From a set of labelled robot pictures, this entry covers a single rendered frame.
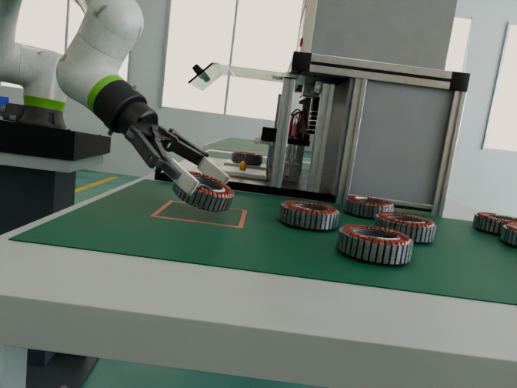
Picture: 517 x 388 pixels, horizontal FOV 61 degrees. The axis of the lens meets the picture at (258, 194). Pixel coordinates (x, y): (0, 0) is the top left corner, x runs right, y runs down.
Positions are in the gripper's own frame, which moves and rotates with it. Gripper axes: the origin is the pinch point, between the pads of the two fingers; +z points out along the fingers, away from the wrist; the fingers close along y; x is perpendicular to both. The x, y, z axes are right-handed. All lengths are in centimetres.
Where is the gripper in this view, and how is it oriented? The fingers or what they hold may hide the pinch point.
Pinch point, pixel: (204, 179)
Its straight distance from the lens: 83.2
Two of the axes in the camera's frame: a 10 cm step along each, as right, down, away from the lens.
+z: 7.4, 6.3, -2.5
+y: -3.9, 1.0, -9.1
